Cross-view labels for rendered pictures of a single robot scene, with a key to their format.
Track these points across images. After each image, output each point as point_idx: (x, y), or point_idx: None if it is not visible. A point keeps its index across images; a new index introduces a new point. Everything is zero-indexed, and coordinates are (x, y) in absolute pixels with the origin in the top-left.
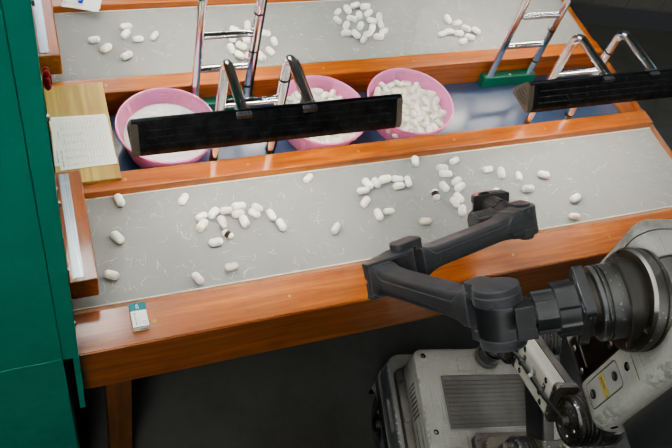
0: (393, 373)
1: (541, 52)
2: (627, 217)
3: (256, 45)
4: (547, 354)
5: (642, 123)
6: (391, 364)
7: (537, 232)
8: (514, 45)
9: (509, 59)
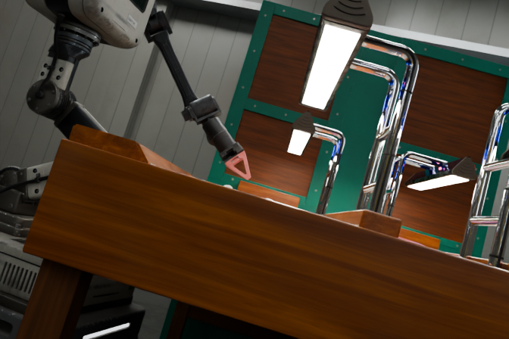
0: (131, 303)
1: (494, 233)
2: (177, 168)
3: (389, 197)
4: (101, 127)
5: (359, 209)
6: (138, 305)
7: (190, 103)
8: (477, 216)
9: (484, 259)
